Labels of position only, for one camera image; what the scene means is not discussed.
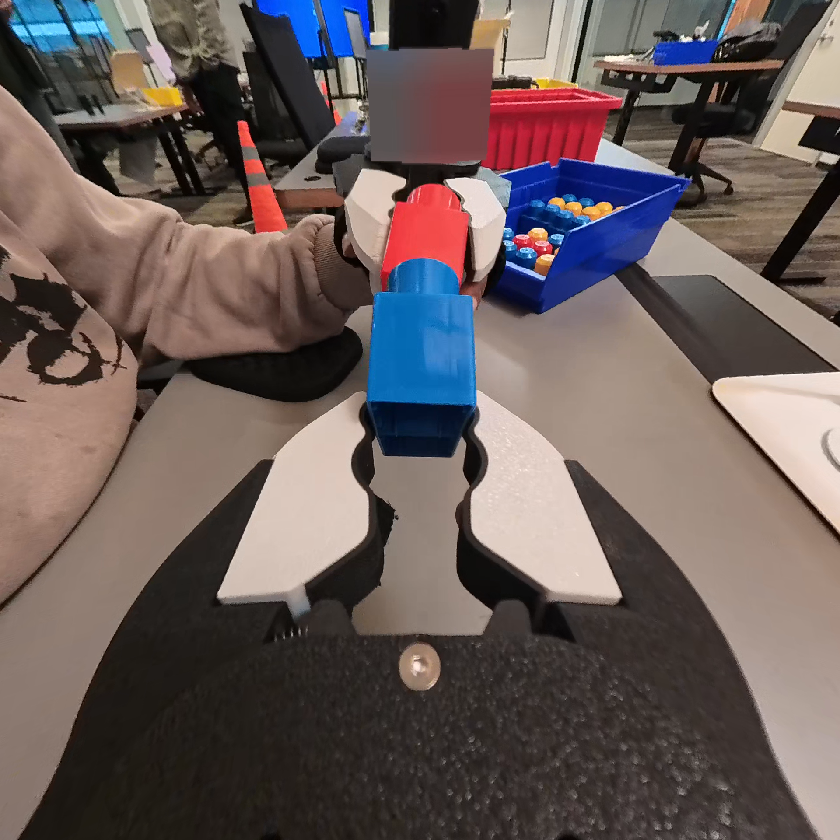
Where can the wooden top desk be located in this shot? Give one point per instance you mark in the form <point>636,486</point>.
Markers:
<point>689,67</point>
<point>111,117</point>

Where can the blue plastic bin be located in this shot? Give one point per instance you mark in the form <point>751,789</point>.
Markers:
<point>590,262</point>
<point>686,54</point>

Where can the wooden edged desk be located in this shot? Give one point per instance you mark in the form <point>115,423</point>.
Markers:
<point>308,184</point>
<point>820,110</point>

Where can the orange traffic cone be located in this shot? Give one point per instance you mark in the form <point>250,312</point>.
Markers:
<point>259,190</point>
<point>330,105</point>

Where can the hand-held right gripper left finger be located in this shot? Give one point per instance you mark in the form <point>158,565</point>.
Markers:
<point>302,518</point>

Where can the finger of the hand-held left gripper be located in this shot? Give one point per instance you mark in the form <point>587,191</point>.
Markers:
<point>485,229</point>
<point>367,216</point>

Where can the black office chair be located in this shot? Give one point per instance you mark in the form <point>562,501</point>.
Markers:
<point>715,121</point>

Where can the blue two-stud toy block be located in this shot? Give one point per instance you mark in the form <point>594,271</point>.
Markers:
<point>420,354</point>

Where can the cardboard box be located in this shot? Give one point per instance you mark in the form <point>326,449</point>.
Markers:
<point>131,72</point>

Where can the person's left hand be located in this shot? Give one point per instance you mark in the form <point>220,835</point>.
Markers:
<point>478,292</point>

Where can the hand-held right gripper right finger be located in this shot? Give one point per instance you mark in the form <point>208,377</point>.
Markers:
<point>538,518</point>

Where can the pile of colourful toy blocks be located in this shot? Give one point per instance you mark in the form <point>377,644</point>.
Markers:
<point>558,226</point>

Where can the black bag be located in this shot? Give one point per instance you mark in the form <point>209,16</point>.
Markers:
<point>748,43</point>

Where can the blue display screen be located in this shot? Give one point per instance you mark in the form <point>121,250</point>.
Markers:
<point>289,26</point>

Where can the black chair back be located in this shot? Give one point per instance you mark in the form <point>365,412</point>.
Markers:
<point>289,98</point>

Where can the red one-stud toy block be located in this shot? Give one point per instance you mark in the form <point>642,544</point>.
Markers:
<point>423,236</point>

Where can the yellow plastic bin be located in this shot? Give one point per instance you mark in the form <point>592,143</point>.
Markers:
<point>554,83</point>
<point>163,97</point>

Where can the red plastic bin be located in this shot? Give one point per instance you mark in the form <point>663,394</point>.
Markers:
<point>544,128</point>

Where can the white document stand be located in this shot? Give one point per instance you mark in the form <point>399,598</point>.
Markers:
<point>774,420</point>

